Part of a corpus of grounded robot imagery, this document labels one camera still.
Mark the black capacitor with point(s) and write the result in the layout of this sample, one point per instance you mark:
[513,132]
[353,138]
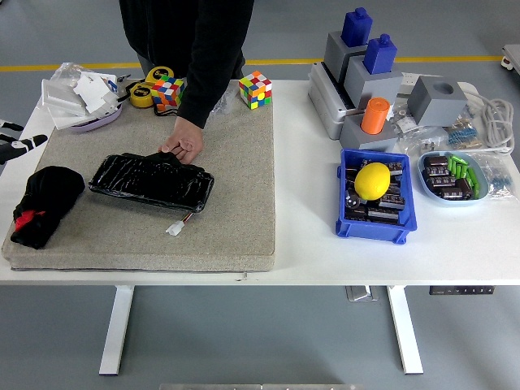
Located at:
[352,200]
[395,167]
[435,161]
[392,202]
[382,214]
[436,181]
[457,190]

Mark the clear bag of screws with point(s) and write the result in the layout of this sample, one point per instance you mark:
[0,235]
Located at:
[224,103]

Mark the small white adapter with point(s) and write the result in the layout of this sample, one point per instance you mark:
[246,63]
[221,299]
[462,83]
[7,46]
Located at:
[406,123]

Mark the person's left hand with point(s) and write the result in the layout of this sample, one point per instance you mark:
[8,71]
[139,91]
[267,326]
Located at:
[187,142]

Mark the light blue bowl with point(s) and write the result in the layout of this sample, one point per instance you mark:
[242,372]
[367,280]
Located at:
[451,202]

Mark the orange cylinder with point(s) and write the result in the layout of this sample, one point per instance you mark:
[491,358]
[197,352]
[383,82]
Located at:
[375,115]

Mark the person's left forearm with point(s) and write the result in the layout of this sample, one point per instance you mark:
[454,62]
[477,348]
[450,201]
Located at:
[203,97]

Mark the grey block with round hole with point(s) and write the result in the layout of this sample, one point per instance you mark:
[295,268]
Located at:
[436,103]

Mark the white table leg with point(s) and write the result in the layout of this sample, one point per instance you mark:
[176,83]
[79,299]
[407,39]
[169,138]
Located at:
[115,329]
[404,329]

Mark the white power strip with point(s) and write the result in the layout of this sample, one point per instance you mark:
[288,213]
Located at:
[409,80]

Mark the white switch plate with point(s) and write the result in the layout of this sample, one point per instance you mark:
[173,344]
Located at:
[59,97]

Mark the lavender tray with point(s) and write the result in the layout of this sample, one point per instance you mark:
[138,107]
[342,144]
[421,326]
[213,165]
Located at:
[101,121]

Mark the blue plastic bin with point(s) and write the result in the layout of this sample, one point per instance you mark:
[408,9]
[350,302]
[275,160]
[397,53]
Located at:
[373,233]

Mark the yellow tape measure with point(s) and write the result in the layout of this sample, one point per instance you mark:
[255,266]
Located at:
[141,95]
[160,74]

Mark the light grey enclosure box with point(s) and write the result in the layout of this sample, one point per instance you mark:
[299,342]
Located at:
[325,105]

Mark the blue bottle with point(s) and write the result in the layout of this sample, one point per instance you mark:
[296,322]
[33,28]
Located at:
[380,53]
[356,26]

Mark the person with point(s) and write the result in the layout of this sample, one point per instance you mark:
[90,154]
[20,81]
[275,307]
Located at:
[162,32]

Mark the colourful puzzle cube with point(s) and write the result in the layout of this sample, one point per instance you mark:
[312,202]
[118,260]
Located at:
[255,89]
[168,92]

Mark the black rag with red patch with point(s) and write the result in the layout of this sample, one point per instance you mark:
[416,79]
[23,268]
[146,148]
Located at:
[48,191]

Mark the green cylinder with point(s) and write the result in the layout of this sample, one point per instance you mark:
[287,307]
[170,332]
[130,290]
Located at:
[458,168]
[451,164]
[476,191]
[472,177]

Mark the white cart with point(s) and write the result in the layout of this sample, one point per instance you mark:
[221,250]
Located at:
[511,59]

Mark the clear bag of blue resistors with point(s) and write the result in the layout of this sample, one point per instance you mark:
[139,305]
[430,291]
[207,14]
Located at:
[463,134]
[499,180]

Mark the clear plastic bag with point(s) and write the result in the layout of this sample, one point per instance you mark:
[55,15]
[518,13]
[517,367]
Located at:
[67,71]

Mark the clear bag of parts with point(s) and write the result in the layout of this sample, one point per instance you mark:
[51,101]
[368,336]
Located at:
[422,142]

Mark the yellow lemon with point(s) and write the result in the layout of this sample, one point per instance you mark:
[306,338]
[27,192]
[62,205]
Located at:
[371,180]

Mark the metal bracket under table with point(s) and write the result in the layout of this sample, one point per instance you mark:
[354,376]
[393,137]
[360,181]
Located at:
[359,293]

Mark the low grey block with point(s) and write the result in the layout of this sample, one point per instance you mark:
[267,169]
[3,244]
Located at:
[353,138]

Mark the white card piece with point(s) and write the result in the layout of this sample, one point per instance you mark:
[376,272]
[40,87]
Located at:
[93,91]

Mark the grey-brown mat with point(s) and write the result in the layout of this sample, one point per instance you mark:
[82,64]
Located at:
[227,183]

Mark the black desk control panel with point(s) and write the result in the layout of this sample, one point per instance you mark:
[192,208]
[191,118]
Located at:
[461,290]

